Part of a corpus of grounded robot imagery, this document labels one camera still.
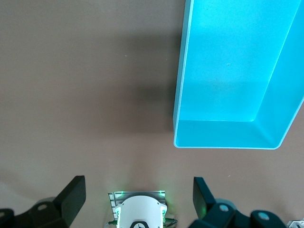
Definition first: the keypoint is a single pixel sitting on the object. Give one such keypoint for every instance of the aluminium frame profile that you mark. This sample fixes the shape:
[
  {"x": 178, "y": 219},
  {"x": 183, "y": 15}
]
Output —
[{"x": 297, "y": 224}]

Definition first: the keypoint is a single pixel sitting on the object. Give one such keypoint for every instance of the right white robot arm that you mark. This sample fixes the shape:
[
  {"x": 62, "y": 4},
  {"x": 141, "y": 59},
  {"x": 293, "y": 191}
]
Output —
[{"x": 140, "y": 211}]

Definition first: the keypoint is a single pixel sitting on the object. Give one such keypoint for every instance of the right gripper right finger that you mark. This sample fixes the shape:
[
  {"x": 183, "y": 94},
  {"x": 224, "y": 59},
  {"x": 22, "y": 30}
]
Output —
[{"x": 204, "y": 202}]

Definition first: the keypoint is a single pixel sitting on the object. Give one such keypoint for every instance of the cyan plastic bin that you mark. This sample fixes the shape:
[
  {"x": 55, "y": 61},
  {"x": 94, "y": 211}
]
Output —
[{"x": 232, "y": 71}]

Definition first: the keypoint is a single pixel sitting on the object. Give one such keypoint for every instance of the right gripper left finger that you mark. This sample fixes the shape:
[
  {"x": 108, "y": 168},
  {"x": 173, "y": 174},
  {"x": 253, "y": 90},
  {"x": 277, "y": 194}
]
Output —
[{"x": 71, "y": 197}]

